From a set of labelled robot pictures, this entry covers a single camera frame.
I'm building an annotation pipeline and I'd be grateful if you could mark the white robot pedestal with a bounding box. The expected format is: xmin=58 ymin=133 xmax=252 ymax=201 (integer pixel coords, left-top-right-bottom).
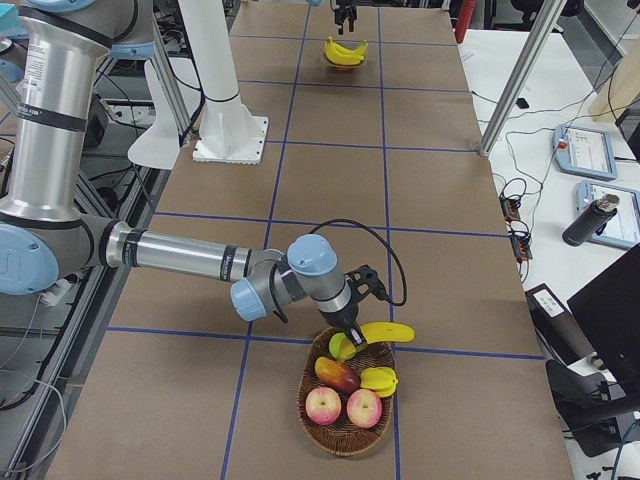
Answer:
xmin=128 ymin=1 xmax=269 ymax=170

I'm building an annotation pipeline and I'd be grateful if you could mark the grey square ceramic plate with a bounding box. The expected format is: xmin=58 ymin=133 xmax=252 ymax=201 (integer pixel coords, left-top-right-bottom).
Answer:
xmin=320 ymin=55 xmax=367 ymax=73

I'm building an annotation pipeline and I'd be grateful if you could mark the yellow banana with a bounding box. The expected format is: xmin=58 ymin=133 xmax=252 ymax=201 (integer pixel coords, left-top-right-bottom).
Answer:
xmin=326 ymin=37 xmax=368 ymax=60
xmin=324 ymin=42 xmax=365 ymax=66
xmin=324 ymin=46 xmax=365 ymax=65
xmin=336 ymin=321 xmax=416 ymax=362

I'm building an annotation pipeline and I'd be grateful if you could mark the right teach pendant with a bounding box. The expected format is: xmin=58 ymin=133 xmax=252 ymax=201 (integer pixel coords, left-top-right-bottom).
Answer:
xmin=573 ymin=180 xmax=640 ymax=251

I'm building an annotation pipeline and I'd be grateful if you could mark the left teach pendant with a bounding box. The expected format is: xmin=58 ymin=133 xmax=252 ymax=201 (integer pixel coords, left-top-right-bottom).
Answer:
xmin=552 ymin=124 xmax=618 ymax=181

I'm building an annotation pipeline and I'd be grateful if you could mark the green pear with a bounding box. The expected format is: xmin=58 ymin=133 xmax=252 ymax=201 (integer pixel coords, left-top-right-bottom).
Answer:
xmin=328 ymin=333 xmax=346 ymax=359

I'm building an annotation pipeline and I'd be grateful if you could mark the right red USB hub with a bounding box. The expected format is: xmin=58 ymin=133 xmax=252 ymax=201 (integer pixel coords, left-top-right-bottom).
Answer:
xmin=509 ymin=234 xmax=533 ymax=263

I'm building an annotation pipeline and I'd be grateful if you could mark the yellow starfruit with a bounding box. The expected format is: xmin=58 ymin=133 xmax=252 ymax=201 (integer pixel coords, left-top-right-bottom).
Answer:
xmin=360 ymin=367 xmax=399 ymax=398

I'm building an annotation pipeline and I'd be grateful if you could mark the aluminium frame post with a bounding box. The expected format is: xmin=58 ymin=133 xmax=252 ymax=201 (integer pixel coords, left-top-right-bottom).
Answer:
xmin=478 ymin=0 xmax=566 ymax=157

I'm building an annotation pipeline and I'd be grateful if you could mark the teach pendant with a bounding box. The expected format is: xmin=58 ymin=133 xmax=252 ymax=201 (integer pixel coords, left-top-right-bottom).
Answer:
xmin=552 ymin=124 xmax=618 ymax=181
xmin=573 ymin=180 xmax=640 ymax=251

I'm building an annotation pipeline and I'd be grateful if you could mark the brown wicker basket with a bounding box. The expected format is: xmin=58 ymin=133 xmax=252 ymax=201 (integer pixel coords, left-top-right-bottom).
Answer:
xmin=297 ymin=328 xmax=394 ymax=457

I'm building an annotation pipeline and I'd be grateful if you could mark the brown paper table mat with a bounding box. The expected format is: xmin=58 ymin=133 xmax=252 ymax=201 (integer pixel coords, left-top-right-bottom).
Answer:
xmin=47 ymin=3 xmax=573 ymax=479

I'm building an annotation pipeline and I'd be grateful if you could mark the black box with label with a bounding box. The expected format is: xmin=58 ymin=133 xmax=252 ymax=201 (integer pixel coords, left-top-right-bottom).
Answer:
xmin=525 ymin=283 xmax=605 ymax=371

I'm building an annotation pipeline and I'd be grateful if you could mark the black water bottle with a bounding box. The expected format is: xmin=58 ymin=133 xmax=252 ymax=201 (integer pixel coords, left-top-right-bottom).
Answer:
xmin=562 ymin=194 xmax=620 ymax=247

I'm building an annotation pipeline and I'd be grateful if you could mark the red yellow mango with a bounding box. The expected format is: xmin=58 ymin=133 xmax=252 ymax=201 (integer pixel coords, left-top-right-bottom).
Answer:
xmin=314 ymin=357 xmax=361 ymax=394

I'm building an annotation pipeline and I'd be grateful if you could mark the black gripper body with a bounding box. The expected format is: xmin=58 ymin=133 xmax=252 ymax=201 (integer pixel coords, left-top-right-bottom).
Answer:
xmin=334 ymin=0 xmax=357 ymax=11
xmin=321 ymin=304 xmax=359 ymax=333

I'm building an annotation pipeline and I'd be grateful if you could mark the red apple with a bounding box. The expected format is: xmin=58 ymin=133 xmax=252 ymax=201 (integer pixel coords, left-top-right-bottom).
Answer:
xmin=346 ymin=389 xmax=382 ymax=429
xmin=305 ymin=387 xmax=342 ymax=426

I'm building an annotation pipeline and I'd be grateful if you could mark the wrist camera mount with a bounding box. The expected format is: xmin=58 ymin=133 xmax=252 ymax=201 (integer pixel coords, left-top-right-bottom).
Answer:
xmin=346 ymin=265 xmax=389 ymax=303

